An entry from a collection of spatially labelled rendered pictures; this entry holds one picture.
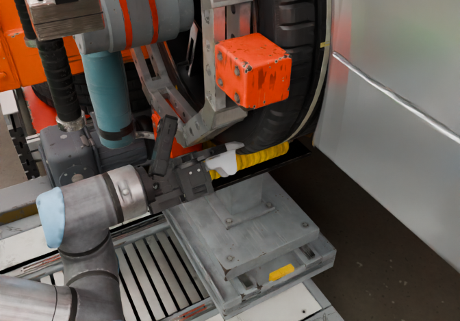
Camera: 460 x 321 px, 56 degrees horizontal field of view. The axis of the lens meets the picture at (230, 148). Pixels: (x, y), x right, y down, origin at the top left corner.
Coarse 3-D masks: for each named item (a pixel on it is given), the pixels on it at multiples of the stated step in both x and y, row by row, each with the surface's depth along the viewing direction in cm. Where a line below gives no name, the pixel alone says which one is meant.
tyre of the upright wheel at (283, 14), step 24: (264, 0) 61; (288, 0) 58; (312, 0) 59; (264, 24) 63; (288, 24) 59; (312, 24) 61; (288, 48) 61; (312, 48) 63; (168, 72) 111; (312, 72) 66; (312, 96) 69; (264, 120) 72; (288, 120) 72; (312, 120) 78; (216, 144) 97; (264, 144) 78
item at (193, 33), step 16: (256, 0) 64; (256, 16) 65; (192, 32) 94; (256, 32) 66; (176, 48) 107; (192, 48) 97; (176, 64) 106; (192, 64) 101; (192, 80) 104; (192, 96) 101
